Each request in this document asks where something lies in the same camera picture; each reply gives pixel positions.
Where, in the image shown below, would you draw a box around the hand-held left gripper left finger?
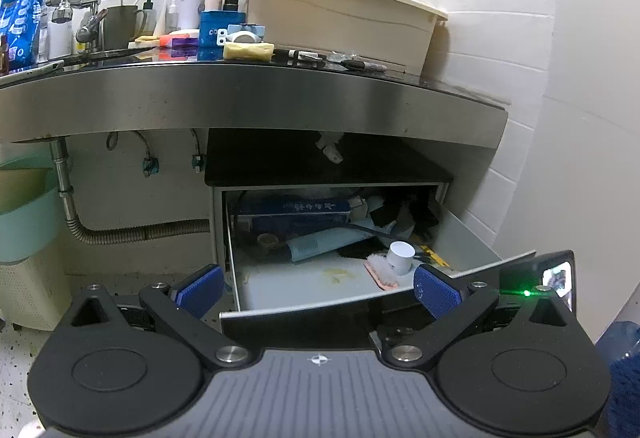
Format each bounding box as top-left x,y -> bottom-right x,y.
47,263 -> 251,370

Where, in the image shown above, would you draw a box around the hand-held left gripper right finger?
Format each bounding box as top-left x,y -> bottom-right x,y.
382,264 -> 595,370

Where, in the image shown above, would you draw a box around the black drawer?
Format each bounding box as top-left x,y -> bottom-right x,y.
210,183 -> 538,351

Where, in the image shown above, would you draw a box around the black cloth items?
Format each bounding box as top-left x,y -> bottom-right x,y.
369,189 -> 442,245

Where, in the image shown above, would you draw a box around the yellow black tool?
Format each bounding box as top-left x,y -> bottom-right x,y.
417,245 -> 452,270

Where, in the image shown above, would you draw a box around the small white cup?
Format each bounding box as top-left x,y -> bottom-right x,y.
388,241 -> 416,277

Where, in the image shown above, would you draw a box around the pink brush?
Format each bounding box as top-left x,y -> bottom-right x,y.
363,253 -> 400,290

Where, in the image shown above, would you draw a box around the light blue tube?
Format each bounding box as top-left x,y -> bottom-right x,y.
287,226 -> 397,264

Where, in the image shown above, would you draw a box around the long dark blue box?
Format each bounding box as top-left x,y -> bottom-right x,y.
237,197 -> 352,232

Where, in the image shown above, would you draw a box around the beige laundry basket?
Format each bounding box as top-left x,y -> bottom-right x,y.
0,238 -> 71,332

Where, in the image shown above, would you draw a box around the white pipe fitting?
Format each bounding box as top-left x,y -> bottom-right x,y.
315,131 -> 345,165

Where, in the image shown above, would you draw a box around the teal plastic basin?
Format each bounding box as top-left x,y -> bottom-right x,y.
0,156 -> 69,265

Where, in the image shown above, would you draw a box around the yellow sponge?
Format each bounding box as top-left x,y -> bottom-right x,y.
222,42 -> 275,64

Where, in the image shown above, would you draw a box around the purple and orange soap packs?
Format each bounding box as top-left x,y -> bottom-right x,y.
160,31 -> 201,50

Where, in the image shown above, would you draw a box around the black white scissors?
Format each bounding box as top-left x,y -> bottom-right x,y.
282,49 -> 327,67

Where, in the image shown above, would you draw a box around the smartphone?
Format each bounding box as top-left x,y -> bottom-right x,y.
25,60 -> 66,76

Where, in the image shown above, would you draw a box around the dark green mug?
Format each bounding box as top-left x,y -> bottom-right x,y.
102,5 -> 147,52

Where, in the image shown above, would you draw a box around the metal faucet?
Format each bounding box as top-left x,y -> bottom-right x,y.
45,0 -> 109,54

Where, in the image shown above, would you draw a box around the white faucet filter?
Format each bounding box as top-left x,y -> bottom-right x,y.
48,3 -> 76,59

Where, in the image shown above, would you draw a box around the beige dish rack box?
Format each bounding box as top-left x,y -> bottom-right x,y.
235,0 -> 450,77

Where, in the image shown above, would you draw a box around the blue detergent bag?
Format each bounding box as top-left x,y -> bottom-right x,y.
0,0 -> 51,72

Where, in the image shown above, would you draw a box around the grey drain hose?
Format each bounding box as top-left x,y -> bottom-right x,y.
50,137 -> 211,247

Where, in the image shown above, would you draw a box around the black handled tool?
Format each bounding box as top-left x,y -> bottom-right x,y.
342,60 -> 387,73

